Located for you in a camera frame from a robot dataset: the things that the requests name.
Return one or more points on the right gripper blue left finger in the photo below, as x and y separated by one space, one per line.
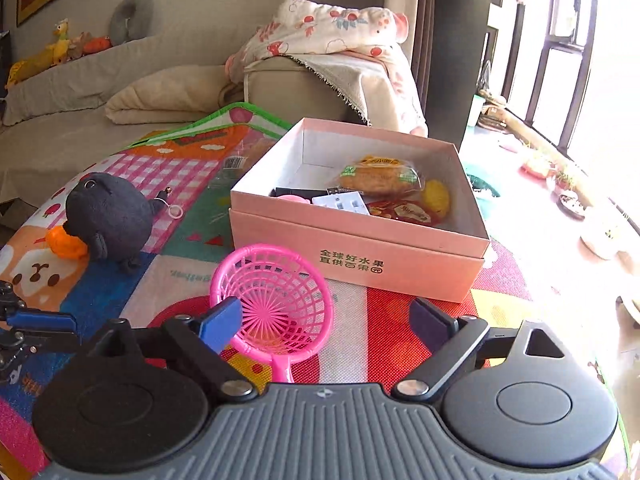
194 346

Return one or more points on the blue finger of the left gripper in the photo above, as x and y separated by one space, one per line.
33 319

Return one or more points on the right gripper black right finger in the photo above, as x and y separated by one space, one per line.
453 343

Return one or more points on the pink plastic basket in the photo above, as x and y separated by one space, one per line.
287 307

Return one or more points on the red snack packet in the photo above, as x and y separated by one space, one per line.
408 211

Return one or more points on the yellow toy corn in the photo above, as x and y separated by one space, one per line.
436 198

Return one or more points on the black cylinder toy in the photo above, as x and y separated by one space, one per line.
305 193

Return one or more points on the white power adapter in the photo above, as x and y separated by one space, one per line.
344 201

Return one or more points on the packaged bun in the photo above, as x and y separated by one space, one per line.
380 176

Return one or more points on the pink pig toy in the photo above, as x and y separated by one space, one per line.
294 199

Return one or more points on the orange toy piece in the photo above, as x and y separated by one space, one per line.
64 245

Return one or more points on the colourful play mat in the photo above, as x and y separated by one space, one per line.
113 409

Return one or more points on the black plush toy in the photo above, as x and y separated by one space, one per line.
112 217

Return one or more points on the pink cardboard box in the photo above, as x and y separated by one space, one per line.
438 263

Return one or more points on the red plant pot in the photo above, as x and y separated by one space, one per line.
539 168

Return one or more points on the yellow plush toy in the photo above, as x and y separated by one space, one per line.
51 55

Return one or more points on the grey towel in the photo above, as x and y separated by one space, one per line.
363 85

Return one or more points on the floral quilt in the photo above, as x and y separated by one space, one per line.
306 27

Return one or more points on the grey neck pillow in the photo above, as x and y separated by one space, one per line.
131 21

